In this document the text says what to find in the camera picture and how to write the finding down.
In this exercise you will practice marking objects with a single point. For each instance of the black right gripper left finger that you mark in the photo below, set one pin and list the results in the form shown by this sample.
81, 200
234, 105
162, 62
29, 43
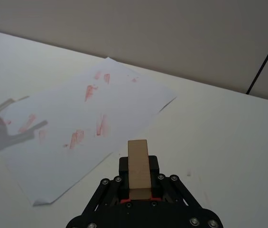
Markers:
123, 168

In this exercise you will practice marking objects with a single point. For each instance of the white paper sheet, red marks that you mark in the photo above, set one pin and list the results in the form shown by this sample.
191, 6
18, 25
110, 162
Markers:
76, 133

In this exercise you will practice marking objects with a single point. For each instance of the pale wooden block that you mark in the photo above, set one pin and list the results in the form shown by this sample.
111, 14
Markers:
138, 166

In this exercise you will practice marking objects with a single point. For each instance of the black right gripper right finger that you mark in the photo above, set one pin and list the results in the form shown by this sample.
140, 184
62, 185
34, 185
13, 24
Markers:
154, 166

